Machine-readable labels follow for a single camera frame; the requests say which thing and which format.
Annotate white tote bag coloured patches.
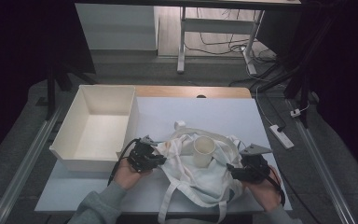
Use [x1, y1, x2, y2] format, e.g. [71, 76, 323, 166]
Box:
[156, 120, 246, 224]

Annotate aluminium rail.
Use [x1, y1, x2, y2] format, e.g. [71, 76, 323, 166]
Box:
[287, 99, 358, 224]
[0, 105, 63, 224]

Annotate white cup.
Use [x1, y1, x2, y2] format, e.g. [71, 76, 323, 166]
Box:
[192, 135, 216, 168]

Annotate white plastic storage box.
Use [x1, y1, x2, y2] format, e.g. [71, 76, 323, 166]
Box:
[48, 84, 139, 173]

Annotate small white plug adapter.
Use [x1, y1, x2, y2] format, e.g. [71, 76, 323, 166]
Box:
[290, 104, 311, 119]

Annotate left hand-held gripper black cable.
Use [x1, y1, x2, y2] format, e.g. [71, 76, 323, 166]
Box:
[106, 138, 141, 188]

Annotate dark curtain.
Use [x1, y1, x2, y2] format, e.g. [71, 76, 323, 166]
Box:
[301, 0, 358, 190]
[0, 0, 96, 169]

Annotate tangle of black floor cables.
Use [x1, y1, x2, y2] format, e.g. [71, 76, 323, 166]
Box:
[185, 8, 278, 63]

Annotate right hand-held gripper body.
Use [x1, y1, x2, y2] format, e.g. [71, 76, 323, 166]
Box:
[231, 143, 273, 184]

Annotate person's left hand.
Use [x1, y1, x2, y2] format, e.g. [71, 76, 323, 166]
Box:
[113, 158, 152, 190]

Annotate white power strip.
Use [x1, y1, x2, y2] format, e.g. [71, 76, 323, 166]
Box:
[268, 124, 295, 149]

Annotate hand-held gripper black cable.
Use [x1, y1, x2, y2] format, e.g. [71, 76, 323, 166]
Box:
[106, 138, 141, 188]
[260, 164, 323, 224]

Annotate white cabinet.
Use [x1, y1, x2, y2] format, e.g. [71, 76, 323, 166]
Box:
[75, 3, 159, 51]

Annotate black metal stand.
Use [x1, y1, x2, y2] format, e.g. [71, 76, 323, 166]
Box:
[257, 62, 316, 129]
[45, 62, 97, 120]

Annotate white desk frame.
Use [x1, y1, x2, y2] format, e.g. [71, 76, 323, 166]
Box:
[176, 6, 266, 76]

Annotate white power strip cable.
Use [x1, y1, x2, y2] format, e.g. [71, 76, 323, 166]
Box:
[245, 62, 276, 127]

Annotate person's right hand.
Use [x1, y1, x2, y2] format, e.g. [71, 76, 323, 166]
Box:
[245, 169, 285, 213]

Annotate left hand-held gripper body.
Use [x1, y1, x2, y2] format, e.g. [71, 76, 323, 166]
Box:
[126, 134, 160, 174]

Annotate right hand-held gripper black cable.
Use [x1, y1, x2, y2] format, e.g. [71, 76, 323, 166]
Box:
[260, 164, 323, 224]

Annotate white table mat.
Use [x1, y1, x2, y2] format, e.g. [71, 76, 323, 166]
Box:
[34, 96, 293, 216]

